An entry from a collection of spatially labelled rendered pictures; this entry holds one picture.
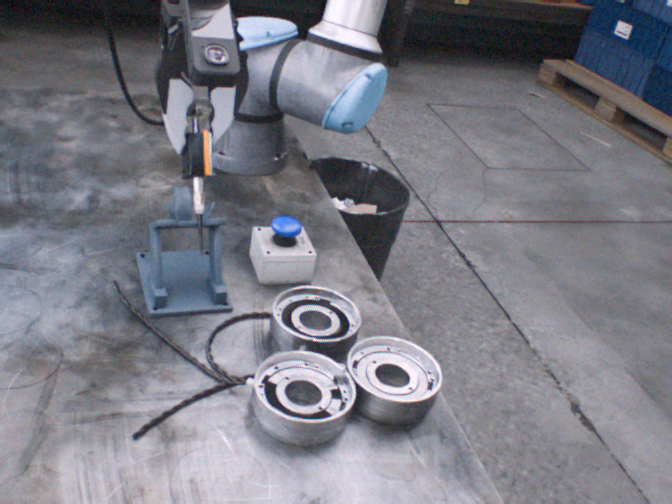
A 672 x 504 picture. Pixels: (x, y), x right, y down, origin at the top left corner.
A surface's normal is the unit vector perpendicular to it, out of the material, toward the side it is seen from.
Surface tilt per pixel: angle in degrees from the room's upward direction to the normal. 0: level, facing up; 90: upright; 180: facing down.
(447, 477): 0
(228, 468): 0
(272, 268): 90
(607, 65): 90
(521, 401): 0
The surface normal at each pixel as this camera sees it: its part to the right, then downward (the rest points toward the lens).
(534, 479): 0.18, -0.83
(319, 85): -0.36, 0.16
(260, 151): 0.42, 0.26
